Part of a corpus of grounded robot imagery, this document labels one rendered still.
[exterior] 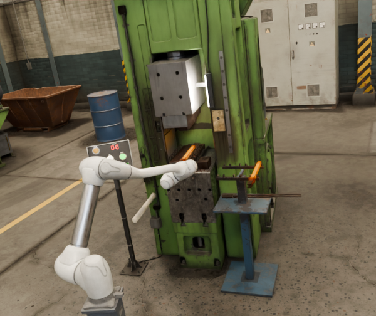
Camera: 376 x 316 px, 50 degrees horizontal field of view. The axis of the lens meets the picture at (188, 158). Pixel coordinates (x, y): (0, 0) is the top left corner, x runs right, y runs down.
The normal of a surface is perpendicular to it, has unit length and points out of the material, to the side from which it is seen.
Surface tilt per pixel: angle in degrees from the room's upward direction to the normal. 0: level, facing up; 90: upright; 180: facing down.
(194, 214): 90
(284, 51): 90
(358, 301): 0
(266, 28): 90
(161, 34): 90
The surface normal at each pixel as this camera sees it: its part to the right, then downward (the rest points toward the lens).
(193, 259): -0.26, 0.35
